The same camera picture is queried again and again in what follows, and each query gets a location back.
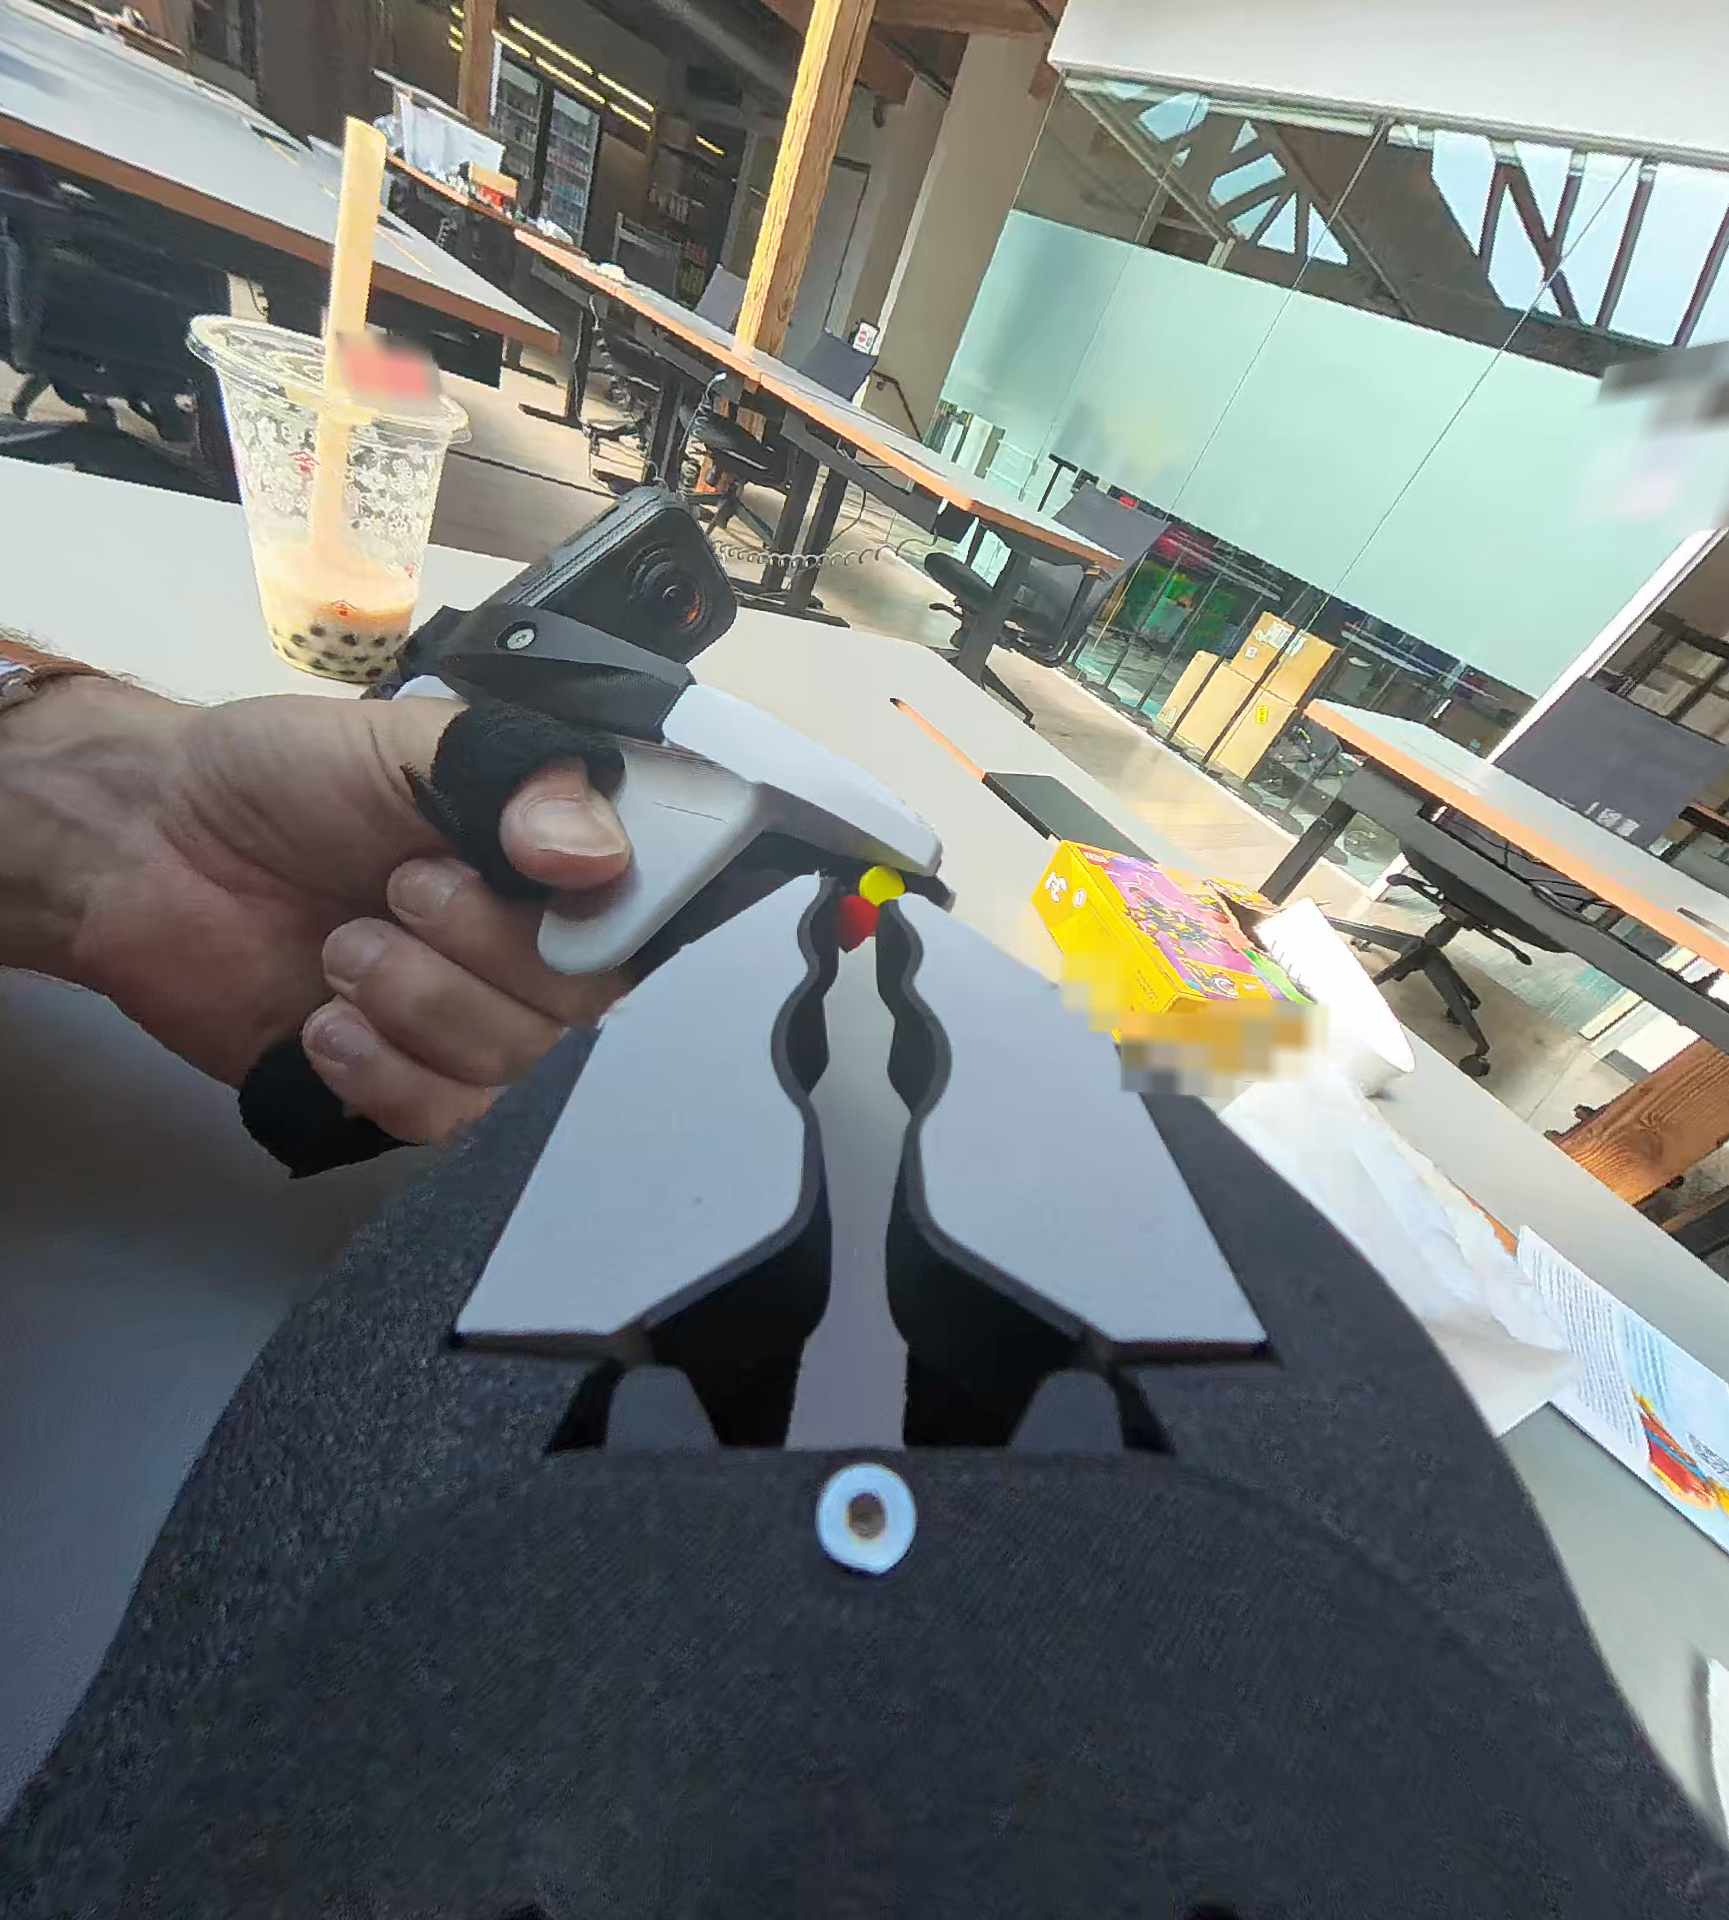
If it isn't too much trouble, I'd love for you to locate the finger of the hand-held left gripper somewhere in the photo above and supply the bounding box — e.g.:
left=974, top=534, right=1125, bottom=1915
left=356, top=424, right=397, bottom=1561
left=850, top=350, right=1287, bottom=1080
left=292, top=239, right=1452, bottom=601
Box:
left=663, top=681, right=960, bottom=908

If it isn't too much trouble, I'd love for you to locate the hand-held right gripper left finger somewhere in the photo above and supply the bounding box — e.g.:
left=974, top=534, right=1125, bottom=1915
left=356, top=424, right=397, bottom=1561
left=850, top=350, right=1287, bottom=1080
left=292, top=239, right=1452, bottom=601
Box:
left=459, top=888, right=835, bottom=1368

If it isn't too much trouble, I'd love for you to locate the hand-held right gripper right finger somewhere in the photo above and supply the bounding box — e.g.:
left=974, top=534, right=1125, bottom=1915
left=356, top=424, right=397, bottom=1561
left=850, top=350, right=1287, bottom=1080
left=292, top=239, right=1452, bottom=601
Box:
left=885, top=896, right=1277, bottom=1380

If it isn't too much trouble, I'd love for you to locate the torn printed white paper bag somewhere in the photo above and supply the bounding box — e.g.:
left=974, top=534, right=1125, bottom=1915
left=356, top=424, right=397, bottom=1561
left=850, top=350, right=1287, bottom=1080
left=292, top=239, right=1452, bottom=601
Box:
left=1218, top=905, right=1583, bottom=1431

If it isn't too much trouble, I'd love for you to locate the colourful cardboard lego box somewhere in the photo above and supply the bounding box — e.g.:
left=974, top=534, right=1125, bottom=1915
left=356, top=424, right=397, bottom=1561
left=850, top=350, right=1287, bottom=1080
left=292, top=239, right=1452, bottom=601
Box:
left=1030, top=841, right=1316, bottom=1037

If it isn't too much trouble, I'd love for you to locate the person's left hand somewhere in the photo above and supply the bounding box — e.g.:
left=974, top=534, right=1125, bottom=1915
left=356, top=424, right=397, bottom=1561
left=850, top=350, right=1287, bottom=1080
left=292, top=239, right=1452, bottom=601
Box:
left=0, top=681, right=644, bottom=1161

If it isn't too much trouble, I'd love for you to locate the long wood edged desk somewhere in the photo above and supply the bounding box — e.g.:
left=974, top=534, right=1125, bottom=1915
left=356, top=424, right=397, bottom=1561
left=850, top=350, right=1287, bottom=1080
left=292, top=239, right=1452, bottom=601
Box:
left=524, top=228, right=1127, bottom=681

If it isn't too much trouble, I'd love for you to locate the black office chair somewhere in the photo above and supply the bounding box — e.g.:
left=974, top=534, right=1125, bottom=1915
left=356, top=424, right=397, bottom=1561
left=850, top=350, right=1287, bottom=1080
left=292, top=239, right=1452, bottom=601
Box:
left=915, top=477, right=1170, bottom=723
left=1342, top=688, right=1729, bottom=1072
left=0, top=149, right=230, bottom=466

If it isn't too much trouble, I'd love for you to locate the clear plastic cup with straw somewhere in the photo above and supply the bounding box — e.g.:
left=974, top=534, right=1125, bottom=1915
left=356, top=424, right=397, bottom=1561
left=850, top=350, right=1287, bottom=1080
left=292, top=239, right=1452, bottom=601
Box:
left=183, top=111, right=476, bottom=693

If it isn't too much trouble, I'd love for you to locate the wooden plank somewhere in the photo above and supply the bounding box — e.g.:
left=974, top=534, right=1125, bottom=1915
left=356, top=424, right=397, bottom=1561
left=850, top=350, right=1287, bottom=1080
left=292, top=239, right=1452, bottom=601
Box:
left=1544, top=1037, right=1729, bottom=1209

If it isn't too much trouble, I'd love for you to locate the grey top office desk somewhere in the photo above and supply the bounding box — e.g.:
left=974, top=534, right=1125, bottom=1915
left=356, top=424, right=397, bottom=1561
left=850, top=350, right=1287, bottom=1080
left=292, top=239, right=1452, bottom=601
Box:
left=0, top=0, right=561, bottom=477

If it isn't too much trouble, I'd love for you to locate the white blue instruction leaflet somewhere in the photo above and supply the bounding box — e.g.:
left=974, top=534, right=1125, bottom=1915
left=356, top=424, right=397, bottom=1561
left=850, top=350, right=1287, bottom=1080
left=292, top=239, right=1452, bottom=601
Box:
left=1516, top=1230, right=1729, bottom=1613

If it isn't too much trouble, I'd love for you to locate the wooden support post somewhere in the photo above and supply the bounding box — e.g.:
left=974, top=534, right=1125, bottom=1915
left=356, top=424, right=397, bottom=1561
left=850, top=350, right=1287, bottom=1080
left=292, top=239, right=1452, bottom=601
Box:
left=732, top=0, right=885, bottom=350

